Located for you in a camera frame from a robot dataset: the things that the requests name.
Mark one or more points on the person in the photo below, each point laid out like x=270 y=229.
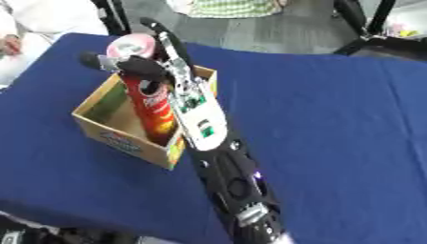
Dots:
x=49 y=15
x=233 y=7

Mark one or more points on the person's hand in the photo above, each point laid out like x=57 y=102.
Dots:
x=10 y=45

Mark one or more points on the black tripod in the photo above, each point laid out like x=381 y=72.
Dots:
x=113 y=14
x=362 y=24

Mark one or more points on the tan cardboard box, green inside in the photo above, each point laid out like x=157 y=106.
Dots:
x=120 y=137

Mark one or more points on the red chips can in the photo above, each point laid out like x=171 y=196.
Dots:
x=152 y=106

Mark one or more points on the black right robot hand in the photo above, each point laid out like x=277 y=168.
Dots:
x=145 y=67

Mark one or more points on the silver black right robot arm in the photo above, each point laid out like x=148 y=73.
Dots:
x=207 y=118

